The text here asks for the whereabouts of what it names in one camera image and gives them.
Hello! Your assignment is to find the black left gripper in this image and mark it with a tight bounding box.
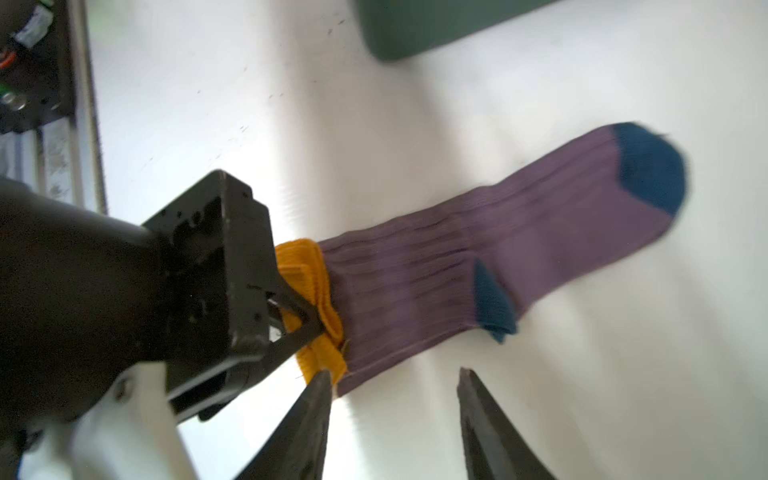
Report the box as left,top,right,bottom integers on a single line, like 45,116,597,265
144,170,325,422

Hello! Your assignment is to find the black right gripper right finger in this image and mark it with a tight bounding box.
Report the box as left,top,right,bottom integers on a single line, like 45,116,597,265
457,367,555,480

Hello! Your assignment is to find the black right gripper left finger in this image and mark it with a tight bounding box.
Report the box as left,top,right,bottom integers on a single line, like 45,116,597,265
237,370,333,480

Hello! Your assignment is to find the purple sock orange cuff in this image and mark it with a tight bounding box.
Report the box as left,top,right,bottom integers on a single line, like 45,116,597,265
276,122,687,395

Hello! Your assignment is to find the green divided organizer tray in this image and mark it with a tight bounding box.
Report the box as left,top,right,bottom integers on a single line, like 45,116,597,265
351,0,552,62

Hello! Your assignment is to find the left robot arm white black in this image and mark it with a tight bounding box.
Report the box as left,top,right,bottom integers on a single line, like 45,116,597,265
1,170,323,479

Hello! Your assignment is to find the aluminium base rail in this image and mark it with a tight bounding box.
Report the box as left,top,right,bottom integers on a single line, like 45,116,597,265
1,1,108,214

